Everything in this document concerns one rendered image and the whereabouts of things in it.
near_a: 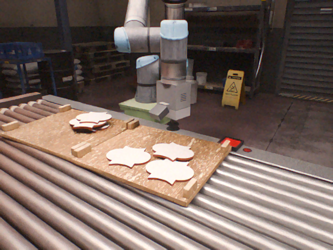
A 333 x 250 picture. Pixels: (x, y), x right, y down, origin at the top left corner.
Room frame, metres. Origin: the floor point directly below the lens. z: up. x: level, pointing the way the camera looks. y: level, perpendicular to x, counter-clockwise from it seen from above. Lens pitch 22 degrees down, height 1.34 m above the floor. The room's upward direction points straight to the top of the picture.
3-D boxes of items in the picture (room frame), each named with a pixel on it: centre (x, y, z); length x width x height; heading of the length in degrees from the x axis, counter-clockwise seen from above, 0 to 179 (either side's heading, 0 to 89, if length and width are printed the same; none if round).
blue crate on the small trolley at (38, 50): (3.82, 2.12, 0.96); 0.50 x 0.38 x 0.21; 73
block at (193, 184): (0.54, -0.06, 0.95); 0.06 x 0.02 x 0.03; 149
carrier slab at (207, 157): (0.75, 0.04, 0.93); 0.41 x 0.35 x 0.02; 59
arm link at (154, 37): (0.84, 0.00, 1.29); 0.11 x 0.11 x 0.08; 89
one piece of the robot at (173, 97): (0.73, 0.00, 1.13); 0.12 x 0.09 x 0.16; 134
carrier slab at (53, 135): (0.97, 0.39, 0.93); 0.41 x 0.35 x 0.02; 60
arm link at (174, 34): (0.75, -0.02, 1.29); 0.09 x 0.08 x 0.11; 179
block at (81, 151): (0.74, 0.27, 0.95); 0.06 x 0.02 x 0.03; 149
